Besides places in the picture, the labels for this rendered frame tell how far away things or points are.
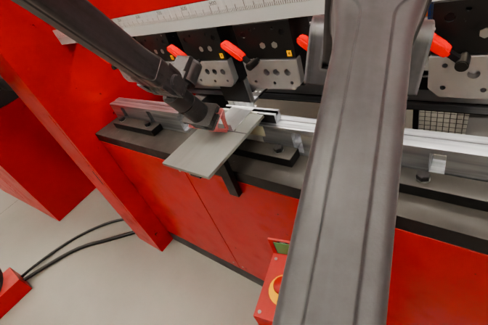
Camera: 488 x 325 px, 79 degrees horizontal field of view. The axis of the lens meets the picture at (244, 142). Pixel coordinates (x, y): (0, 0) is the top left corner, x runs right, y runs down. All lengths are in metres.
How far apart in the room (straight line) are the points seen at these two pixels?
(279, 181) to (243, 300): 0.96
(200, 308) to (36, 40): 1.43
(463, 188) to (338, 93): 0.59
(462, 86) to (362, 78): 0.45
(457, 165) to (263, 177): 0.45
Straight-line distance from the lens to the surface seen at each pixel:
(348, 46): 0.20
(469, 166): 0.75
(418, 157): 0.76
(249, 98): 0.88
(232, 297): 1.71
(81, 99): 1.56
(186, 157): 0.83
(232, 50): 0.72
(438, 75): 0.62
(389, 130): 0.17
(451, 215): 0.74
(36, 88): 1.50
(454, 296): 0.92
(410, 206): 0.74
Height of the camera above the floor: 1.45
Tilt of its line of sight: 35 degrees down
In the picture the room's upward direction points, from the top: 21 degrees counter-clockwise
